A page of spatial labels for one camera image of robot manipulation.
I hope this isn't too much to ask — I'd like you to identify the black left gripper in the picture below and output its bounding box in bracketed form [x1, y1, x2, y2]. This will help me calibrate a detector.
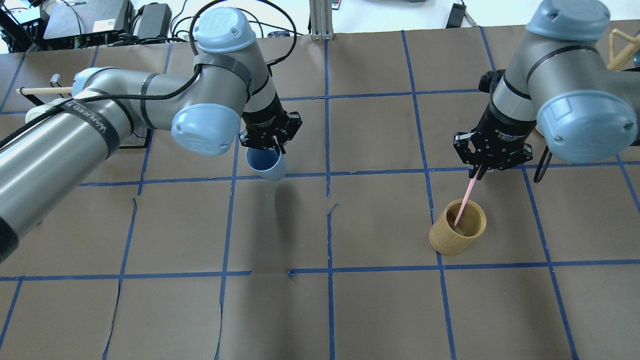
[238, 95, 303, 153]

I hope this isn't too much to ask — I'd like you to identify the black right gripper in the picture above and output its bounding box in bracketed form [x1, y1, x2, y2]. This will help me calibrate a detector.
[453, 102, 535, 179]

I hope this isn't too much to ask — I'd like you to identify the pink chopstick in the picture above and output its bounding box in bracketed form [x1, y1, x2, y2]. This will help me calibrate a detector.
[453, 167, 482, 229]

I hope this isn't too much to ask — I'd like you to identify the light blue plastic cup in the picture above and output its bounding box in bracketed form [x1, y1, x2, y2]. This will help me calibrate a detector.
[246, 148, 287, 182]

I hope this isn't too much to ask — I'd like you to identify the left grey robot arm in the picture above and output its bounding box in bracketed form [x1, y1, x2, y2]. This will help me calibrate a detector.
[1, 0, 303, 261]

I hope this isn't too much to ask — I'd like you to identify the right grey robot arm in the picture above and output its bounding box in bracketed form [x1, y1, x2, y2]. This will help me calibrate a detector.
[453, 0, 639, 180]

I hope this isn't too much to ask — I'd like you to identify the bamboo wooden cup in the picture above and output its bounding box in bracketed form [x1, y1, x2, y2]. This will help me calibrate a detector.
[428, 199, 488, 256]

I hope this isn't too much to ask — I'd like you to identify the wooden mug tree stand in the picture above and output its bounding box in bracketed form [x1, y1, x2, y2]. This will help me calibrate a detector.
[606, 28, 640, 72]

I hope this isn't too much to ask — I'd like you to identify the black power supply box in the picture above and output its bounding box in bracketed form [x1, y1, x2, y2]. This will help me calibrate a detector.
[43, 0, 134, 50]

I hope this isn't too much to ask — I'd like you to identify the white ceramic mug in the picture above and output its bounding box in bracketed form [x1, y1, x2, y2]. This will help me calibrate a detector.
[25, 98, 69, 124]

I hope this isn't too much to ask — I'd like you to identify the wooden dowel rod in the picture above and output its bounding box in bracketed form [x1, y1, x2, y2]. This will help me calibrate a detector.
[15, 87, 73, 96]

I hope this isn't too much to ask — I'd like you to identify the black wire mug rack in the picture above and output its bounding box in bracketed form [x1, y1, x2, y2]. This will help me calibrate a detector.
[117, 75, 153, 150]

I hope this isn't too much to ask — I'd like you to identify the aluminium frame post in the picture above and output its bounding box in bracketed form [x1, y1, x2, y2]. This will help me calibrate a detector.
[309, 0, 335, 41]

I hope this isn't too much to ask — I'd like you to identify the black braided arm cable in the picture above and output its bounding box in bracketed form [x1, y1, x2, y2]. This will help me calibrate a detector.
[0, 0, 299, 150]

